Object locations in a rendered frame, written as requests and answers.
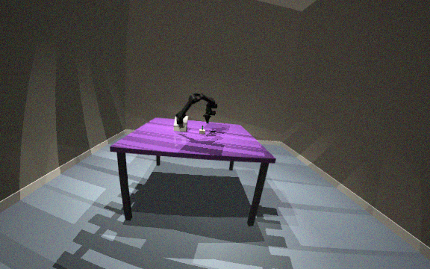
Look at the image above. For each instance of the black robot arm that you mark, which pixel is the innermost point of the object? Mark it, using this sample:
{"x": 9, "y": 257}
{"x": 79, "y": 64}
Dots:
{"x": 209, "y": 104}

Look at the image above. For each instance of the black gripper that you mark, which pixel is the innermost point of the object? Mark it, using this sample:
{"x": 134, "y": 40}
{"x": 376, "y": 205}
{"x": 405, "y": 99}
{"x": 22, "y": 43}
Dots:
{"x": 207, "y": 115}

